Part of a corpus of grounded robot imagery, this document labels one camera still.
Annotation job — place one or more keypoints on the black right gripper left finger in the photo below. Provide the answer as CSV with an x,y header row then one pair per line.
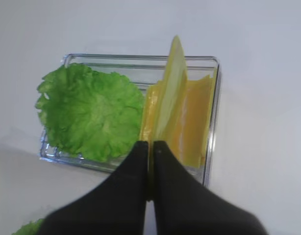
x,y
115,207

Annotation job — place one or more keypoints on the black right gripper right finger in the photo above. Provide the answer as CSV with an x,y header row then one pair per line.
x,y
183,206

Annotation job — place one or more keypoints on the yellow cheese slice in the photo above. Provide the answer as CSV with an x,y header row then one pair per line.
x,y
169,103

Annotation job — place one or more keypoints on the green lettuce leaf on burger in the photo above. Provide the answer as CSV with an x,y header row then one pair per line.
x,y
30,228

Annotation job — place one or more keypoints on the green lettuce leaf in container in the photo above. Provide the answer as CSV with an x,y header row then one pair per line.
x,y
92,113

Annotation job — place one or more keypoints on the cheese slice stack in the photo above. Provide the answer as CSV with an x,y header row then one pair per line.
x,y
190,136

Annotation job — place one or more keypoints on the clear lettuce cheese container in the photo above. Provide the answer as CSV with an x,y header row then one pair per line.
x,y
143,71

